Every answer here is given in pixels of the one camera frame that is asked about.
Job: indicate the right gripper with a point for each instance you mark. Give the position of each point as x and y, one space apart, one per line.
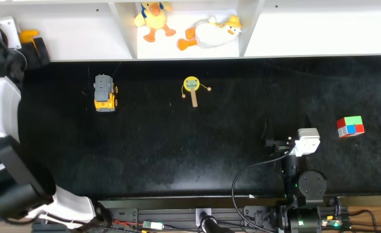
278 145

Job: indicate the many-coloured puzzle cube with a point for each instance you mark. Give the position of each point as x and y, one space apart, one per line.
350 127

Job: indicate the yellow rattle drum toy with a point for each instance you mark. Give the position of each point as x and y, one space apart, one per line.
191 84

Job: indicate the grey and yellow toy truck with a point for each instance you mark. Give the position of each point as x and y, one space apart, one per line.
103 94

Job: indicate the yellow rubber duck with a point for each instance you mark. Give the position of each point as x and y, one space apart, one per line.
28 35

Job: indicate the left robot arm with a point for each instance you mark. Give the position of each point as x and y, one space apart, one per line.
2 103

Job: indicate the white plush duck with hat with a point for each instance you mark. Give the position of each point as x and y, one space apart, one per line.
213 34

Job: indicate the yellow plush duck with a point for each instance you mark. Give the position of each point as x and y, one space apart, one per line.
155 19

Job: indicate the white shelf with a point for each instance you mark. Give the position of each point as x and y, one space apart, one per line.
80 35

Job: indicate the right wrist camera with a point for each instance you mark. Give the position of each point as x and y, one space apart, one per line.
307 142

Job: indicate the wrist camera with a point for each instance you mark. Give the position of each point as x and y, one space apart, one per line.
307 142
10 30

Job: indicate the mounting rail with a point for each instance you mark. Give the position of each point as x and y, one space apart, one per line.
177 215

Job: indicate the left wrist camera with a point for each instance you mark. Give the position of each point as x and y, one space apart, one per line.
10 30

